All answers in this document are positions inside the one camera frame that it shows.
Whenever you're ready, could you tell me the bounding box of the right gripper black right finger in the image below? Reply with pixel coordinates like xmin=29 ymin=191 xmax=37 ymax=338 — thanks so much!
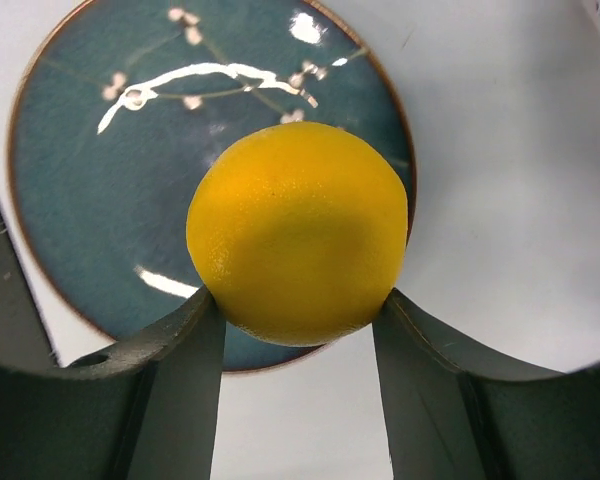
xmin=373 ymin=290 xmax=600 ymax=479

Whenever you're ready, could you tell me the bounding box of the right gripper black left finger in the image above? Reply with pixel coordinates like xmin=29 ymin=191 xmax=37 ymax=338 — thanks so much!
xmin=0 ymin=289 xmax=225 ymax=479

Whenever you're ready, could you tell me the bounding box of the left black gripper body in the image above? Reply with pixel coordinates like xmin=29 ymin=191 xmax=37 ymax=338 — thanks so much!
xmin=0 ymin=208 xmax=55 ymax=368

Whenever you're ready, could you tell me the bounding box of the yellow fake lemon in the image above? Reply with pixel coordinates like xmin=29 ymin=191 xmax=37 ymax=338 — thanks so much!
xmin=186 ymin=122 xmax=408 ymax=347

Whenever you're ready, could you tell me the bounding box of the dark blue ceramic plate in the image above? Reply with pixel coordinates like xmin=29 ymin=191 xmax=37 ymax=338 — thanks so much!
xmin=5 ymin=0 xmax=417 ymax=372

